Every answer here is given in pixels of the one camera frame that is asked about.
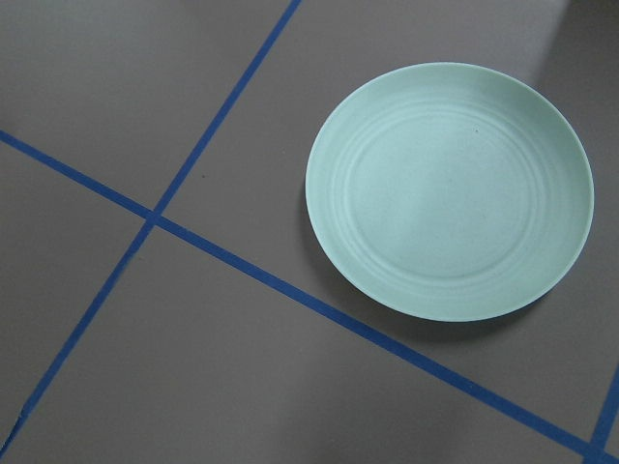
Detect green plate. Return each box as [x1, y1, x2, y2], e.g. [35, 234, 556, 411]
[305, 62, 595, 322]

